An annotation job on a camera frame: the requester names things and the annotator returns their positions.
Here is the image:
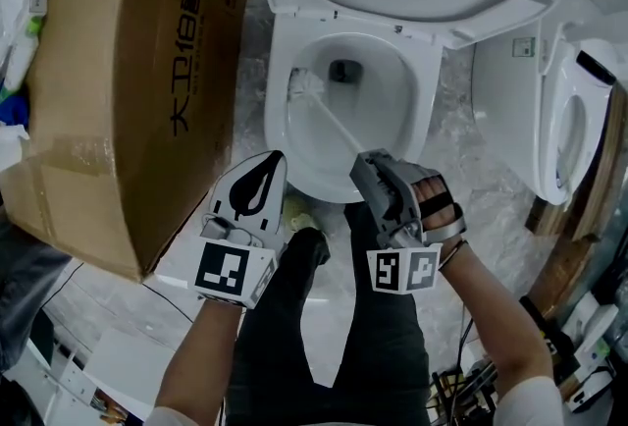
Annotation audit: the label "white flat box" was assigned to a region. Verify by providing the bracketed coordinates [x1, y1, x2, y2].
[81, 328, 174, 399]

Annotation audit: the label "white toilet brush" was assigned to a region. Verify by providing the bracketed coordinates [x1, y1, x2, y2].
[288, 67, 368, 156]

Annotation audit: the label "white electronic device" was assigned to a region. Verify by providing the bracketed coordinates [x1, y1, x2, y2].
[562, 303, 621, 414]

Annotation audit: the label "white toilet with raised lid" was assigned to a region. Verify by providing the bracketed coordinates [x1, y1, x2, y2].
[247, 0, 569, 204]

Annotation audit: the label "person's dark trousers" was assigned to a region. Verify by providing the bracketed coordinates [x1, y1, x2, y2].
[225, 200, 433, 426]

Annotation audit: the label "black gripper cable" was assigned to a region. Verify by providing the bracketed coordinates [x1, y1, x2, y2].
[451, 314, 476, 418]

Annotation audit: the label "person's right hand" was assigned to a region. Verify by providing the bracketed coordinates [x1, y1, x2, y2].
[410, 174, 465, 239]

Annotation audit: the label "white plastic rack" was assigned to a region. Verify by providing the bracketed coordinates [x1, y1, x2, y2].
[0, 340, 100, 426]

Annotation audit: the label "white toilet paper roll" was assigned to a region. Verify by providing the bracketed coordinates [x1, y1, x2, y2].
[0, 123, 31, 171]

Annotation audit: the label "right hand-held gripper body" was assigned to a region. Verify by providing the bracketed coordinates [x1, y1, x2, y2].
[367, 216, 467, 296]

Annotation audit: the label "pile of white cleaning bottles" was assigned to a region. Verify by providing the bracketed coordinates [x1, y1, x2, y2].
[0, 0, 49, 92]

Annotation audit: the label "white smart toilet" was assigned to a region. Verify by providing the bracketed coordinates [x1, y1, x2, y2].
[469, 16, 620, 207]

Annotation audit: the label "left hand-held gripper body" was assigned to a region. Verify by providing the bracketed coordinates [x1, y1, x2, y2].
[188, 149, 288, 310]

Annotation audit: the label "person's left forearm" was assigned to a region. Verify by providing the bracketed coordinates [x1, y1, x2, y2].
[154, 297, 246, 415]

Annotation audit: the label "person's right forearm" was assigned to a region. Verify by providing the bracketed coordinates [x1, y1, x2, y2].
[438, 240, 555, 387]

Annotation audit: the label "black floor cable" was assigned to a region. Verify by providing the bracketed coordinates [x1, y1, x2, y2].
[140, 283, 198, 326]

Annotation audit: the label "blue cloth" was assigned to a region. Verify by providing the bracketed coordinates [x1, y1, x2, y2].
[0, 92, 31, 127]

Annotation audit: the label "large cardboard box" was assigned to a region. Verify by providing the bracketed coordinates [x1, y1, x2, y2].
[0, 0, 254, 284]

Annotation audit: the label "person's white shirt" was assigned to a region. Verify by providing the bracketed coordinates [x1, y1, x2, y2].
[146, 374, 565, 426]

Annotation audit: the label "person's left shoe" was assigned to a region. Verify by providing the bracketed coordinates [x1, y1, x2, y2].
[283, 194, 321, 233]

